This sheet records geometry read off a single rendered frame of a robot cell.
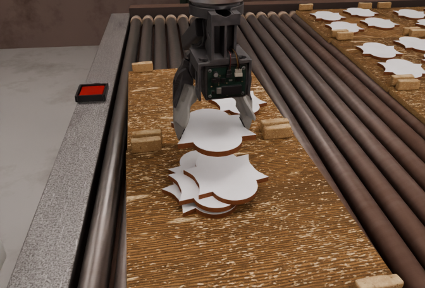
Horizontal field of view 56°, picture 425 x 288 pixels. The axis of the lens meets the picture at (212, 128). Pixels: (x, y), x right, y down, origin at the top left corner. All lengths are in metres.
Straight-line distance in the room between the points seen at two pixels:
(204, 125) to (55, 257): 0.30
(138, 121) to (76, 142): 0.14
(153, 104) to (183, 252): 0.48
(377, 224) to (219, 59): 0.38
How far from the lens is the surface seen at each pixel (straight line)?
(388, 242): 0.69
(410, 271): 0.66
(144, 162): 0.77
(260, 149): 0.81
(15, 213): 2.28
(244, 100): 0.59
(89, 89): 1.12
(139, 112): 0.95
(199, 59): 0.53
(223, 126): 0.64
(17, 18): 4.61
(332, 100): 1.08
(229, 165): 0.69
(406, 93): 1.14
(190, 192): 0.65
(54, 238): 0.69
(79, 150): 0.88
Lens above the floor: 1.37
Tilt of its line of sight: 30 degrees down
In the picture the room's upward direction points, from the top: straight up
